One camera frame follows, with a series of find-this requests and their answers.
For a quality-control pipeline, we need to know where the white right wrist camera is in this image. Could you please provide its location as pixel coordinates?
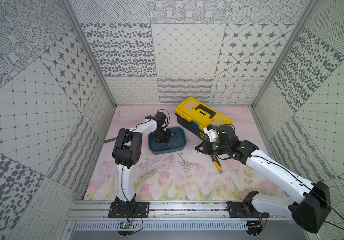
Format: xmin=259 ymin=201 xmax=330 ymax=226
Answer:
xmin=204 ymin=125 xmax=218 ymax=143

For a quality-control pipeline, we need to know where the steel nail pile centre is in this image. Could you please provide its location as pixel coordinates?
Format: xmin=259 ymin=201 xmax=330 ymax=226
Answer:
xmin=178 ymin=154 xmax=199 ymax=170

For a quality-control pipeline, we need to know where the teal plastic storage box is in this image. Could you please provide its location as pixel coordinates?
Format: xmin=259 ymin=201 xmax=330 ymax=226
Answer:
xmin=148 ymin=127 xmax=187 ymax=155

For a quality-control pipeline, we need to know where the yellow black utility knife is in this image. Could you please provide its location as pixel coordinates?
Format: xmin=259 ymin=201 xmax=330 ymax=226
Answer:
xmin=210 ymin=155 xmax=223 ymax=174

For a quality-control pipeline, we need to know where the yellow black toolbox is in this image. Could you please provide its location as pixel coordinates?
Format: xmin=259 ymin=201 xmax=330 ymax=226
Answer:
xmin=175 ymin=97 xmax=233 ymax=140

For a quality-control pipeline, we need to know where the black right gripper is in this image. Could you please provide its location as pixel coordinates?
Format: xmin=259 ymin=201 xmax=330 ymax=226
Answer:
xmin=195 ymin=139 xmax=230 ymax=156

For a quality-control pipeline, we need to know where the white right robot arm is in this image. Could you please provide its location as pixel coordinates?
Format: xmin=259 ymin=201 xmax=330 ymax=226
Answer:
xmin=196 ymin=125 xmax=332 ymax=234

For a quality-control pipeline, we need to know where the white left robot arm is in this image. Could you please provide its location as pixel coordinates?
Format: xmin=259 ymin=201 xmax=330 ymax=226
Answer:
xmin=112 ymin=109 xmax=171 ymax=214

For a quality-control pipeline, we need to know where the white slotted cable duct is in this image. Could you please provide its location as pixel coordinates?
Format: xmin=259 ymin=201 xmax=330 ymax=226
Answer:
xmin=74 ymin=220 xmax=248 ymax=231

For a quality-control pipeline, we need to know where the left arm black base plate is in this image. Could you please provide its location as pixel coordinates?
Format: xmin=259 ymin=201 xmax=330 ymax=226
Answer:
xmin=108 ymin=200 xmax=150 ymax=219

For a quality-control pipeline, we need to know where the dark metal L-shaped wrench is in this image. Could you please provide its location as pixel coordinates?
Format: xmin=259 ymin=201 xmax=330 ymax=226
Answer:
xmin=104 ymin=138 xmax=117 ymax=143

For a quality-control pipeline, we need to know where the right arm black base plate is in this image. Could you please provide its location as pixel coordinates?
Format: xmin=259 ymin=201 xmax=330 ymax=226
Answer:
xmin=226 ymin=201 xmax=270 ymax=219

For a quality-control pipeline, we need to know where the aluminium mounting rail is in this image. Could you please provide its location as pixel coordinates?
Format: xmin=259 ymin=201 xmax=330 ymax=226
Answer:
xmin=65 ymin=199 xmax=293 ymax=221

